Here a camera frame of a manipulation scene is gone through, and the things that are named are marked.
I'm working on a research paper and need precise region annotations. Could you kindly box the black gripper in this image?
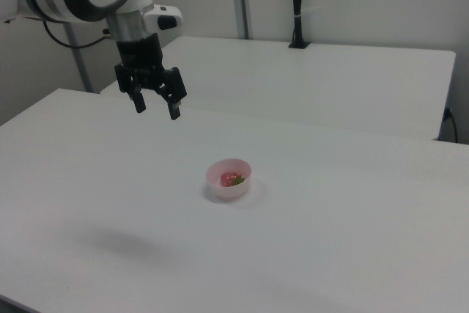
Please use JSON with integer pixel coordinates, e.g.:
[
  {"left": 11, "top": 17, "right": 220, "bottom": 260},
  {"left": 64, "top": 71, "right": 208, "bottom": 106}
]
[{"left": 114, "top": 32, "right": 188, "bottom": 121}]

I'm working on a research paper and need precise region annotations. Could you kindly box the red toy strawberry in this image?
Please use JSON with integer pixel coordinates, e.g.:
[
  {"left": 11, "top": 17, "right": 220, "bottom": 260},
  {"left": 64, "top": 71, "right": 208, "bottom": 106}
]
[{"left": 220, "top": 171, "right": 246, "bottom": 188}]

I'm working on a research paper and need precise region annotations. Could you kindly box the pink plastic bowl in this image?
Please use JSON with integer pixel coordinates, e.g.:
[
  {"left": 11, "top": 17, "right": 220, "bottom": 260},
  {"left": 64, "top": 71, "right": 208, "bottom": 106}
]
[{"left": 205, "top": 158, "right": 254, "bottom": 203}]

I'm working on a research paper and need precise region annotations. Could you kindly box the white side table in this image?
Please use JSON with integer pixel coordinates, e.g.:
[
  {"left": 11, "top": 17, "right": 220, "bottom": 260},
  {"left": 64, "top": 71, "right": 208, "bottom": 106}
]
[{"left": 100, "top": 35, "right": 457, "bottom": 141}]

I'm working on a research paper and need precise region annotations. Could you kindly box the slim grey wall post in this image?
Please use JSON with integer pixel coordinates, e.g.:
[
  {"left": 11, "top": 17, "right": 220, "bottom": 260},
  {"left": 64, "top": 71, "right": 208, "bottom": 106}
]
[{"left": 63, "top": 21, "right": 95, "bottom": 94}]

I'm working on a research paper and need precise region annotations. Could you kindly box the thin dark gripper cable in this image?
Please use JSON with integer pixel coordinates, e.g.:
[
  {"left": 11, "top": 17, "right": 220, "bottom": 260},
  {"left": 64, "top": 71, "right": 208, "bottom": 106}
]
[{"left": 43, "top": 19, "right": 112, "bottom": 49}]

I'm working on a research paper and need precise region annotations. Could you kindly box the black pole with cables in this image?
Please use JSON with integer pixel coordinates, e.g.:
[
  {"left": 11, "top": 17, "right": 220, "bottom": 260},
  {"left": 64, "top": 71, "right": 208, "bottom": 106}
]
[{"left": 288, "top": 0, "right": 312, "bottom": 50}]

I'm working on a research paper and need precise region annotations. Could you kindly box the black wall power cable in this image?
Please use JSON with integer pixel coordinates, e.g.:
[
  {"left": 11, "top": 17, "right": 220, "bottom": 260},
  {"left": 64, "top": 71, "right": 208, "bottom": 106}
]
[{"left": 443, "top": 107, "right": 459, "bottom": 143}]

